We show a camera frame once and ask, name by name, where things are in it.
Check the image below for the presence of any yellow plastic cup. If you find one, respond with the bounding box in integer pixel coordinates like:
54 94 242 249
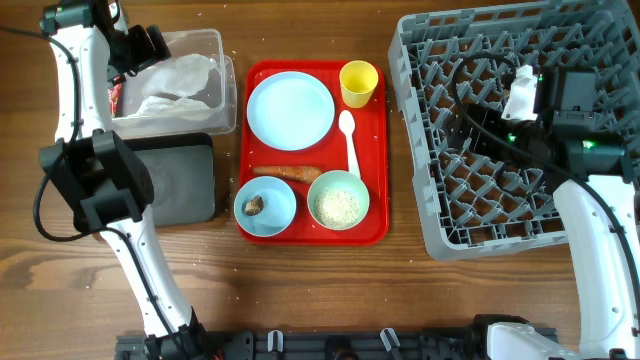
339 60 379 109

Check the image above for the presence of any grey dishwasher rack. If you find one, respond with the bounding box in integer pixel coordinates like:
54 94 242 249
388 1 639 261

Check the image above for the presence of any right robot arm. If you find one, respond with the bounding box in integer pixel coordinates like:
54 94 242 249
473 65 639 359

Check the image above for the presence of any red plastic tray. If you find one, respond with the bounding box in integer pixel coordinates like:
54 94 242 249
238 60 390 246

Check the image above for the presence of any white plastic spoon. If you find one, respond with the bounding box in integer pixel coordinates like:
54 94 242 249
338 110 361 178

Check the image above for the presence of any large light blue plate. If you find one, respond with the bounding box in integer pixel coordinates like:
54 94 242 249
246 71 336 151

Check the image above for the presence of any mint green bowl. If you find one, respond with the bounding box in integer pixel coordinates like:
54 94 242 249
307 170 370 231

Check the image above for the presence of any clear plastic bin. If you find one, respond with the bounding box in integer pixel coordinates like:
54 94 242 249
113 29 237 138

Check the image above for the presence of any orange carrot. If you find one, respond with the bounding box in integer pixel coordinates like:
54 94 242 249
252 165 323 184

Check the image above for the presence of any black waste tray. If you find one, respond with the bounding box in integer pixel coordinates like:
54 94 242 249
73 132 218 233

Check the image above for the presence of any brown food scrap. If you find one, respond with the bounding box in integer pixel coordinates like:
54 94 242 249
243 195 264 216

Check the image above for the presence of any red snack wrapper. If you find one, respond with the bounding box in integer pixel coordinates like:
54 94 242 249
108 83 122 118

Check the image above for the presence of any white napkin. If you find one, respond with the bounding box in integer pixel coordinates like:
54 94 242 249
134 54 223 121

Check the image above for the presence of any small light blue bowl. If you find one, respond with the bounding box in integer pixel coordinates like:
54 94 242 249
233 176 297 237

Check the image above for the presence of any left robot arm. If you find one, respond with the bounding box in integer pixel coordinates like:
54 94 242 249
40 1 215 359

